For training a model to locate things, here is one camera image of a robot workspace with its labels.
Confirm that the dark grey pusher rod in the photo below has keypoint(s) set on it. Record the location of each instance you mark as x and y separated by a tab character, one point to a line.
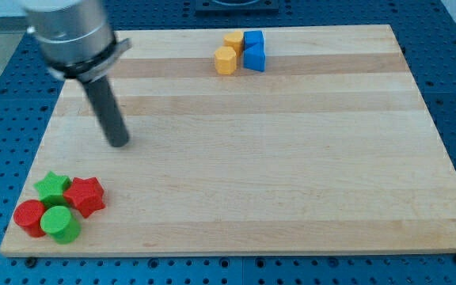
107	111

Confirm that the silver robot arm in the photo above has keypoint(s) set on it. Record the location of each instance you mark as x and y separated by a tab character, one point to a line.
78	42

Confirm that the red star block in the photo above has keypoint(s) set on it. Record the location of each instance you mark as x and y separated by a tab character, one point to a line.
85	195

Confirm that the green star block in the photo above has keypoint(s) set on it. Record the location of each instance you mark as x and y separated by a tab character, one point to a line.
51	188

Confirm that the yellow hexagon block front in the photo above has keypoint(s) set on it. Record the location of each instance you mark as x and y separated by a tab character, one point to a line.
225	60

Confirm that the yellow hexagon block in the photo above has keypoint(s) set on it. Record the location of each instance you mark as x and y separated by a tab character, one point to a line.
225	60
235	40

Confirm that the green cylinder block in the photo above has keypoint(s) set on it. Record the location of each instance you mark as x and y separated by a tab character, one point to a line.
60	224

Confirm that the red cylinder block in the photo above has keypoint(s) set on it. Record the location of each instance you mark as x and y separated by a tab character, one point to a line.
27	216

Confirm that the yellow hexagon block rear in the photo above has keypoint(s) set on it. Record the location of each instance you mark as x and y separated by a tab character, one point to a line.
235	40

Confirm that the blue triangle block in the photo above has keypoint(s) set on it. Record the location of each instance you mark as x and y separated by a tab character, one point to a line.
254	58

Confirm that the blue cube block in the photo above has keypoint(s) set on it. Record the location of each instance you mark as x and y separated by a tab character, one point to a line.
252	38

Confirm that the wooden board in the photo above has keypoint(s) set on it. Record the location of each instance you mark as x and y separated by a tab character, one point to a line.
329	151

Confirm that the black mount plate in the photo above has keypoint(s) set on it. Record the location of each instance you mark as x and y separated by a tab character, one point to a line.
229	6

